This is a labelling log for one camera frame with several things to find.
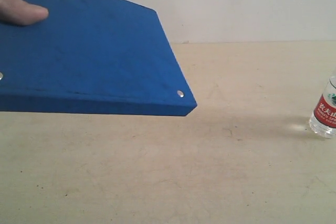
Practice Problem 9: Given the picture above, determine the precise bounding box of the person's bare hand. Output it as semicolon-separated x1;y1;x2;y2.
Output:
1;0;49;26

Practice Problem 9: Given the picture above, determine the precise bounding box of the blue binder folder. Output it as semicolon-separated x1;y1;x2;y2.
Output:
1;0;197;116

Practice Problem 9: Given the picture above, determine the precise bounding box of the clear bottle with red label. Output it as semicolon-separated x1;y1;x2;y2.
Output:
309;70;336;138

